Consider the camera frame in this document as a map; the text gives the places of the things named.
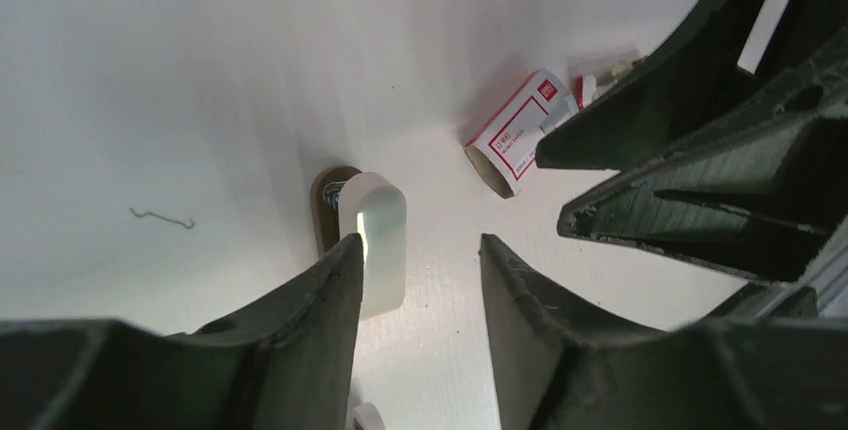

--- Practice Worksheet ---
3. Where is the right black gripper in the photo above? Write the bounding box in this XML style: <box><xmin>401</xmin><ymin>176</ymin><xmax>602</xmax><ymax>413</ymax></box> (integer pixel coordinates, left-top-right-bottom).
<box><xmin>535</xmin><ymin>0</ymin><xmax>848</xmax><ymax>319</ymax></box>

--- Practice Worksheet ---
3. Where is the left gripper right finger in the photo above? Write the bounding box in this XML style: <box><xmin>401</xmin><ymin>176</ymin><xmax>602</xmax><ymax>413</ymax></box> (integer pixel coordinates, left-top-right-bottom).
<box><xmin>479</xmin><ymin>234</ymin><xmax>847</xmax><ymax>429</ymax></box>

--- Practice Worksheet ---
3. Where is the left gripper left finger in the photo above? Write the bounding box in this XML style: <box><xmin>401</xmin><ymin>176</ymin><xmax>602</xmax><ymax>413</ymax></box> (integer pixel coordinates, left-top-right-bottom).
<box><xmin>1</xmin><ymin>234</ymin><xmax>364</xmax><ymax>429</ymax></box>

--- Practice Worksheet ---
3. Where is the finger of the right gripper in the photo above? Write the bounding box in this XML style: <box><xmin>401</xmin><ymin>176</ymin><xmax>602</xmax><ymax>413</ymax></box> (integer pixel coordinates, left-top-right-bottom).
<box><xmin>557</xmin><ymin>105</ymin><xmax>847</xmax><ymax>283</ymax></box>

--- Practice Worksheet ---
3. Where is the beige mini stapler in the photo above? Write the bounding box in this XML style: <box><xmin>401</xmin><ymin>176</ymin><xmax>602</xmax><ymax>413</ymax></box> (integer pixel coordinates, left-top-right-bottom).
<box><xmin>310</xmin><ymin>165</ymin><xmax>408</xmax><ymax>321</ymax></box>

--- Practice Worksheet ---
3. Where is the red white staple box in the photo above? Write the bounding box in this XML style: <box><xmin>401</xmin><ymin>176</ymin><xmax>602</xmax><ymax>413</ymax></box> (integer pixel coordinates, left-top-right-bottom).
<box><xmin>463</xmin><ymin>68</ymin><xmax>573</xmax><ymax>199</ymax></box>

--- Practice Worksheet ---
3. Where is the bent loose staple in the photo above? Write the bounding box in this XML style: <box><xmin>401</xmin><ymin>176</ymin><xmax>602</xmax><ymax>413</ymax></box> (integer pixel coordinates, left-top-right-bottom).
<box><xmin>129</xmin><ymin>207</ymin><xmax>196</xmax><ymax>230</ymax></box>

